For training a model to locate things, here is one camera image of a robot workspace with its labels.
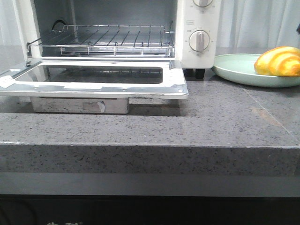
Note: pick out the light green round plate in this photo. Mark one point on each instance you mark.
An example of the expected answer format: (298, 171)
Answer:
(239, 68)

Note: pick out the lower oven timer knob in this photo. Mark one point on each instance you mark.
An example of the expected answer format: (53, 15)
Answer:
(199, 40)

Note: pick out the dark cabinet under counter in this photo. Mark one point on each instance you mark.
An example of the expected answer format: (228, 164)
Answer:
(147, 199)

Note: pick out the glass oven door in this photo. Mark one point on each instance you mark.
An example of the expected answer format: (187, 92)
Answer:
(84, 78)

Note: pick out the upper oven temperature knob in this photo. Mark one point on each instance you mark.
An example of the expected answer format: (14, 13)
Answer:
(202, 3)

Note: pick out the metal wire oven rack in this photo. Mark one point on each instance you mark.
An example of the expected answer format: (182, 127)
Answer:
(105, 41)

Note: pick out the metal oven door handle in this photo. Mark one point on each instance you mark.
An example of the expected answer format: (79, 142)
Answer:
(80, 105)

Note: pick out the yellow striped croissant bread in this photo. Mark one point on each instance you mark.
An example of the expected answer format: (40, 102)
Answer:
(280, 61)

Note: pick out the white Toshiba toaster oven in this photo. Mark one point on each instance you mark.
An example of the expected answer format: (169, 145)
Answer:
(38, 17)

